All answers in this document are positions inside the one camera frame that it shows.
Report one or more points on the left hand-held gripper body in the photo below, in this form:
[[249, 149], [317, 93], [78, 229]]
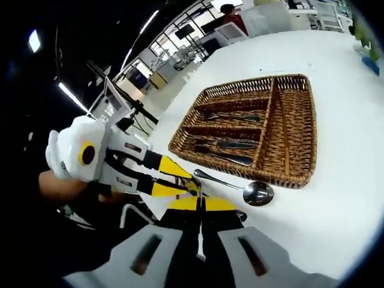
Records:
[[69, 144]]

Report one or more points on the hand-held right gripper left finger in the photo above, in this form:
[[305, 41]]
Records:
[[141, 258]]

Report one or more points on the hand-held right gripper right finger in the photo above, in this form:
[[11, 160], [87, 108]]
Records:
[[255, 258]]

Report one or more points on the silver table knife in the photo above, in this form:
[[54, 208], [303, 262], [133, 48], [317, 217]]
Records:
[[237, 145], [241, 161]]

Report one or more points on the brown wicker storage tray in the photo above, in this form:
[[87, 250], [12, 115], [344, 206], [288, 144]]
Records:
[[300, 129]]

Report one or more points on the person's left hand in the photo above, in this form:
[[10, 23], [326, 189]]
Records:
[[63, 190]]

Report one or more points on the white armrest chair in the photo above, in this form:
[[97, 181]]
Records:
[[135, 210]]

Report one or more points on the person's black clothing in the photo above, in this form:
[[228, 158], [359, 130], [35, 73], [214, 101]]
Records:
[[90, 234]]

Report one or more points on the black tripod stand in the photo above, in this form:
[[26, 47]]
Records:
[[141, 108]]

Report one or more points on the yellow grey cabinet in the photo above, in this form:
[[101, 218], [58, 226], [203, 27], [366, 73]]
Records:
[[157, 80]]

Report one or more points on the dark blue banner stand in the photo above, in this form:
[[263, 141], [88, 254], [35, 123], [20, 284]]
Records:
[[139, 77]]

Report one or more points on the white mesh office chair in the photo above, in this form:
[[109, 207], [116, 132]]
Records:
[[330, 16], [231, 31]]

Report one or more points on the grey backed office chair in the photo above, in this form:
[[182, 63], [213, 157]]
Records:
[[267, 18]]

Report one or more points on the blue flat object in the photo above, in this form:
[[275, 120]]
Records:
[[370, 64]]

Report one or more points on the green potted plant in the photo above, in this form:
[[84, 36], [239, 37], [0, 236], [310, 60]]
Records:
[[366, 36]]

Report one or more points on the black wall screen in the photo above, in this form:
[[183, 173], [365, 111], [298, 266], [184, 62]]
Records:
[[183, 32]]

